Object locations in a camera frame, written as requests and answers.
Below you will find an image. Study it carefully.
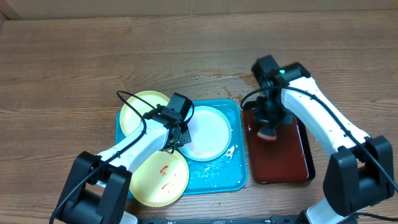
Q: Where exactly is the orange sponge with dark scourer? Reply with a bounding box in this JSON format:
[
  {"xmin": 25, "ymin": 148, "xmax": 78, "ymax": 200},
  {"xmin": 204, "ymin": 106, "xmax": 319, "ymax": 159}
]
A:
[{"xmin": 257, "ymin": 126, "xmax": 277, "ymax": 141}]

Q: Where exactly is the light blue plate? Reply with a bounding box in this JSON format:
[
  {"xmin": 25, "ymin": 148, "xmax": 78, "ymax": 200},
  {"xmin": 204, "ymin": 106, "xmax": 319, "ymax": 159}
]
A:
[{"xmin": 179, "ymin": 106, "xmax": 232, "ymax": 162}]

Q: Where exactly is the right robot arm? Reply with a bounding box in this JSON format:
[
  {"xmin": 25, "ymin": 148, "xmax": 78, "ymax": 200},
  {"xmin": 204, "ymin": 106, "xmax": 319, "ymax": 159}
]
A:
[{"xmin": 241, "ymin": 55, "xmax": 397, "ymax": 223}]

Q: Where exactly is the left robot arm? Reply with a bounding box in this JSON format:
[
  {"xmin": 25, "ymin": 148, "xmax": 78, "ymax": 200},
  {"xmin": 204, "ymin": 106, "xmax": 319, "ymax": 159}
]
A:
[{"xmin": 49, "ymin": 93, "xmax": 195, "ymax": 224}]

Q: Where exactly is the dark red rectangular tray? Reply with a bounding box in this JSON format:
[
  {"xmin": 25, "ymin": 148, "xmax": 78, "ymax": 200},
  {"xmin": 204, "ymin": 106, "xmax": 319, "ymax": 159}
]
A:
[{"xmin": 243, "ymin": 101, "xmax": 315, "ymax": 184}]

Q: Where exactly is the blue plastic tray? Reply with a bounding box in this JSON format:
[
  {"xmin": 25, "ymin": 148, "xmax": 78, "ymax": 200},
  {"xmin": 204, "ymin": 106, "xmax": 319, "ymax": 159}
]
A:
[{"xmin": 115, "ymin": 98, "xmax": 249, "ymax": 200}]

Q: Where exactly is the lower yellow plate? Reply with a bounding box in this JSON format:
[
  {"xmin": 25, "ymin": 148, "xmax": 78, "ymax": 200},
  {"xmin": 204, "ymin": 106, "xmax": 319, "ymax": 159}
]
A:
[{"xmin": 129, "ymin": 151, "xmax": 189, "ymax": 207}]

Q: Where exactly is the yellow plate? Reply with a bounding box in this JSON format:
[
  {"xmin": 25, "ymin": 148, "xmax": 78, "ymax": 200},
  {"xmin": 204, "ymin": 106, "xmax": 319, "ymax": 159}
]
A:
[
  {"xmin": 119, "ymin": 91, "xmax": 170, "ymax": 136},
  {"xmin": 129, "ymin": 151, "xmax": 189, "ymax": 207}
]

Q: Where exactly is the upper yellow plate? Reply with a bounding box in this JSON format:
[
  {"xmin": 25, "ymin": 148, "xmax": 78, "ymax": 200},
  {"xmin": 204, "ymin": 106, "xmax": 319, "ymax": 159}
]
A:
[{"xmin": 119, "ymin": 91, "xmax": 170, "ymax": 136}]

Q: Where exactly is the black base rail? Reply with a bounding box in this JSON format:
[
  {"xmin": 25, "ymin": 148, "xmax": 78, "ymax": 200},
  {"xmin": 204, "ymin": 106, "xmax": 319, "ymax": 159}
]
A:
[{"xmin": 138, "ymin": 215, "xmax": 303, "ymax": 224}]

